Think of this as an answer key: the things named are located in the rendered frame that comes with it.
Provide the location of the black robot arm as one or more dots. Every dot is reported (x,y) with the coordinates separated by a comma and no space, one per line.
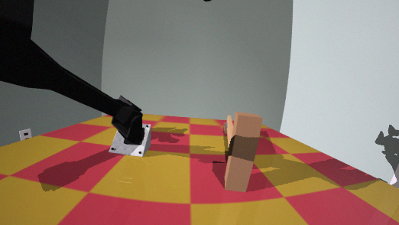
(24,63)

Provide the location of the brown wooden block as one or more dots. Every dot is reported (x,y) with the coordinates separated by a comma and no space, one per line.
(244,143)

